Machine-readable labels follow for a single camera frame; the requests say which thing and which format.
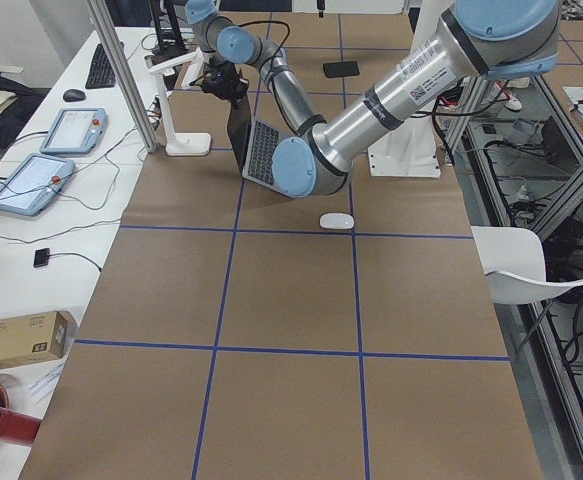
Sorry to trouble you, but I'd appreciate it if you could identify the small black device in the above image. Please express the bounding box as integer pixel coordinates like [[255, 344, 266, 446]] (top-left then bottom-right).
[[33, 248, 51, 268]]

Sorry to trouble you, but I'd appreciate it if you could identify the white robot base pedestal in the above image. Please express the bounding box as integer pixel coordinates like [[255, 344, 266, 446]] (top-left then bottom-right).
[[365, 0, 445, 179]]

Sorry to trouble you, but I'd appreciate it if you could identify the white chair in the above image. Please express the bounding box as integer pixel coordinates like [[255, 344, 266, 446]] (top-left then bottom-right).
[[471, 226, 583, 305]]

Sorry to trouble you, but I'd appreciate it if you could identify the cardboard box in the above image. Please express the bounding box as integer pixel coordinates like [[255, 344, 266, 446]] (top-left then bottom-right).
[[0, 311, 75, 370]]

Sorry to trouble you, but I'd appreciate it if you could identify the black keyboard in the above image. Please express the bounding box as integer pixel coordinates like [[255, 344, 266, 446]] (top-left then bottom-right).
[[85, 44, 116, 90]]

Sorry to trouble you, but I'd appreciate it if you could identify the upper blue teach pendant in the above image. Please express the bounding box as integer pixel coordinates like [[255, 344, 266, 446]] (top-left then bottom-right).
[[40, 108, 108, 156]]

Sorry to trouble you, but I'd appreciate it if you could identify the white wireless mouse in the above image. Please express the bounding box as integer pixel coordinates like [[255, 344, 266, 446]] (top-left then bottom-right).
[[319, 212, 355, 230]]

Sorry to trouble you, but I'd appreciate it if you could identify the black computer mouse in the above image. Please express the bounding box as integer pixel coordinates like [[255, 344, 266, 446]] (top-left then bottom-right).
[[63, 89, 86, 102]]

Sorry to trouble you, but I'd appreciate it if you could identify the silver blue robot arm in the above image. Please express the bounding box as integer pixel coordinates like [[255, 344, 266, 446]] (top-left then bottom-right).
[[185, 1, 562, 198]]

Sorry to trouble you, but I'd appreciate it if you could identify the lower blue teach pendant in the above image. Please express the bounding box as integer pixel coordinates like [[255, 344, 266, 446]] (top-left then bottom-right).
[[0, 153, 75, 217]]

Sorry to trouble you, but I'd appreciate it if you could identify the blue teach pendant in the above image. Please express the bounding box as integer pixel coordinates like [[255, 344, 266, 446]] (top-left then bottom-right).
[[40, 108, 108, 156], [0, 153, 75, 217]]

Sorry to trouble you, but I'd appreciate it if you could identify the grey laptop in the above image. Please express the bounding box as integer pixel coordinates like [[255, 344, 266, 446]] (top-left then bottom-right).
[[227, 95, 288, 194]]

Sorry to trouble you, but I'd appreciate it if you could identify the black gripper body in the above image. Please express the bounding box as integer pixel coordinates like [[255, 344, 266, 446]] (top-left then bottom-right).
[[201, 61, 247, 100]]

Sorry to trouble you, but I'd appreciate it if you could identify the aluminium frame post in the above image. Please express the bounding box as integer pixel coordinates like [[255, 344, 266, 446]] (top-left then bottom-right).
[[86, 0, 157, 153]]

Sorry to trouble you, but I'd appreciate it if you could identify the white desk lamp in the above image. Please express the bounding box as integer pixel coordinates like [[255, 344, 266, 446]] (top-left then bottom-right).
[[148, 48, 211, 157]]

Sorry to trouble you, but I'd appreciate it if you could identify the red cylinder container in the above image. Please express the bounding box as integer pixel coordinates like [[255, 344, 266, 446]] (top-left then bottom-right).
[[0, 407, 42, 446]]

